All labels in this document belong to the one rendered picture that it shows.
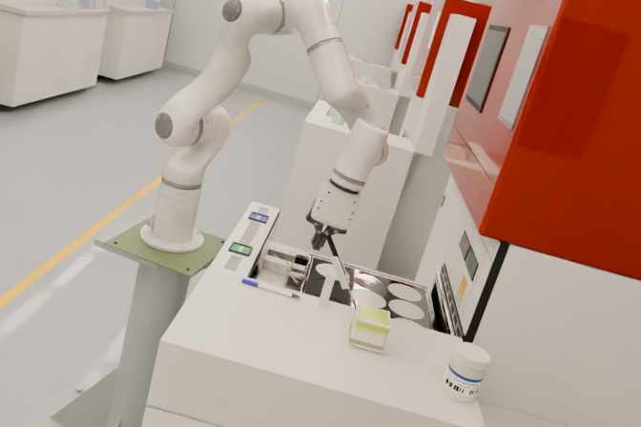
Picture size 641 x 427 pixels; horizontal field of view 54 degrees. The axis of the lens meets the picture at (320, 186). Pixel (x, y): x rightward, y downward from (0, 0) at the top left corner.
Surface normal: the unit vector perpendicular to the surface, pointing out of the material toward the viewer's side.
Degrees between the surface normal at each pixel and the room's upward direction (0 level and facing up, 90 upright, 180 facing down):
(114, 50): 90
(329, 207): 92
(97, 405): 90
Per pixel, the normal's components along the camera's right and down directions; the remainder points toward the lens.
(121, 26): -0.09, 0.27
